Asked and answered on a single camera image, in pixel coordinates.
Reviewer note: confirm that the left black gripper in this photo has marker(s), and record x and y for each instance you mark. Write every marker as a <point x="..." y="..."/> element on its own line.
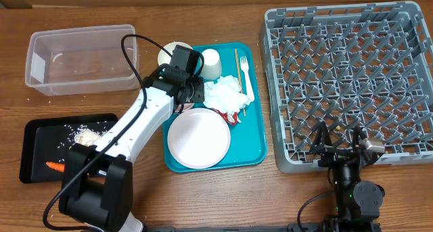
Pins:
<point x="198" y="94"/>

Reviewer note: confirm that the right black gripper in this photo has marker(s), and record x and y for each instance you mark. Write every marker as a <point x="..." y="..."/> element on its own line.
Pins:
<point x="333" y="154"/>

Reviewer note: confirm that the white bowl with rice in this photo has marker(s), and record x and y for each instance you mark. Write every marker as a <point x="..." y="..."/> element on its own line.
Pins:
<point x="163" y="57"/>

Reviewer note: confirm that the white bowl with peanuts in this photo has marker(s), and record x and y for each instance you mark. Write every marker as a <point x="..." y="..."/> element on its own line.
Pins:
<point x="184" y="107"/>

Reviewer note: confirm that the white tissue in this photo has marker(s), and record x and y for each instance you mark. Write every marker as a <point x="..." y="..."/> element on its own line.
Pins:
<point x="225" y="95"/>

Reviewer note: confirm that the orange carrot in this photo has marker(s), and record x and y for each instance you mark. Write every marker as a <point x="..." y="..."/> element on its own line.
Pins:
<point x="56" y="166"/>

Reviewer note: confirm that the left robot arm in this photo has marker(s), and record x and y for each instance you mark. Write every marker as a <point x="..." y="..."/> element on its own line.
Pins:
<point x="97" y="189"/>

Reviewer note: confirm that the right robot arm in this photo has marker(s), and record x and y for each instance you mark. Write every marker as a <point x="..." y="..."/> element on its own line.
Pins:
<point x="357" y="202"/>

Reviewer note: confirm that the grey dishwasher rack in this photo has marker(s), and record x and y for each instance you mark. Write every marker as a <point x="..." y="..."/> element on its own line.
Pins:
<point x="366" y="65"/>

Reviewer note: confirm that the white paper cup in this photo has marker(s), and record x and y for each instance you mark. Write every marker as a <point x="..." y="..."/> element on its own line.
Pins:
<point x="212" y="68"/>

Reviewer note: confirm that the teal serving tray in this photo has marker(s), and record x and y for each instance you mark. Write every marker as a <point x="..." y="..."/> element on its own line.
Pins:
<point x="248" y="142"/>

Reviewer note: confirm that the wooden chopstick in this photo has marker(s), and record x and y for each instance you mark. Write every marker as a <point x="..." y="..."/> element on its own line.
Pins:
<point x="239" y="75"/>

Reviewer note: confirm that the red snack wrapper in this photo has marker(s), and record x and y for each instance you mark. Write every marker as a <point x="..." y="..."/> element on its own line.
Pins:
<point x="231" y="119"/>

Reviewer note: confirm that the white plastic fork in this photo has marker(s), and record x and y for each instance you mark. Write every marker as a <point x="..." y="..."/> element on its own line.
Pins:
<point x="245" y="69"/>

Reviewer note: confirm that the white round plate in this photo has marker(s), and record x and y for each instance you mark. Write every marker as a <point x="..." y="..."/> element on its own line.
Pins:
<point x="198" y="138"/>

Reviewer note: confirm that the clear plastic storage bin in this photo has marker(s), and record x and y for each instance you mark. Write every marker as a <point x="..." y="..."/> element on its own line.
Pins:
<point x="79" y="60"/>

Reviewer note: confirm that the rice and peanut pile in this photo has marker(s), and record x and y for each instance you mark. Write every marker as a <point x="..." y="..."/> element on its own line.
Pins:
<point x="81" y="135"/>

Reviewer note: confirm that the black plastic tray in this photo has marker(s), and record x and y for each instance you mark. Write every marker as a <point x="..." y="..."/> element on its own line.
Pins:
<point x="48" y="140"/>

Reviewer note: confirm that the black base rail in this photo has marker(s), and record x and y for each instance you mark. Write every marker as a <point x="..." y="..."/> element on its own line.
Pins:
<point x="288" y="228"/>

